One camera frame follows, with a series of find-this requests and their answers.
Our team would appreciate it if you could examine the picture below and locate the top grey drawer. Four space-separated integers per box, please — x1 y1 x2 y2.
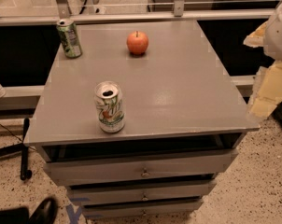
44 149 238 186

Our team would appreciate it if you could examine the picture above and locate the white 7up can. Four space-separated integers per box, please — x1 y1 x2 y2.
94 81 125 133

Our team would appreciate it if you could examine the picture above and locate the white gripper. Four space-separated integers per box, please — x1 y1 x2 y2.
243 2 282 119

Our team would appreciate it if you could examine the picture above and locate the green soda can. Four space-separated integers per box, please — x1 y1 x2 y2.
56 19 82 58

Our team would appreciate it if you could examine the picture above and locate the grey drawer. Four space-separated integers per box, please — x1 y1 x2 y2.
44 149 238 186
82 198 203 219
67 180 216 205

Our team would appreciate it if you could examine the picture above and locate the bottom grey drawer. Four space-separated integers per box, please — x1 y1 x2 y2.
82 198 203 219

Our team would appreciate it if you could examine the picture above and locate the grey metal rail frame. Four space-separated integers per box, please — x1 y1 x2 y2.
0 0 274 26

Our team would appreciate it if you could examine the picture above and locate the red apple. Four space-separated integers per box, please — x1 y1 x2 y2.
126 31 148 55

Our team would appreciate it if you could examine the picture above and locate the black shoe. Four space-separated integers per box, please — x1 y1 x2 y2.
0 197 58 224

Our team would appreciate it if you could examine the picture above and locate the middle grey drawer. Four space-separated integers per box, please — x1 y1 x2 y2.
67 180 216 205

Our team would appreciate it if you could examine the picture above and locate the black tripod leg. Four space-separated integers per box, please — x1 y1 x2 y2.
0 118 32 181

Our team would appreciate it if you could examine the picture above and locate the grey drawer cabinet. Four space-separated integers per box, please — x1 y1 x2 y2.
23 20 261 220

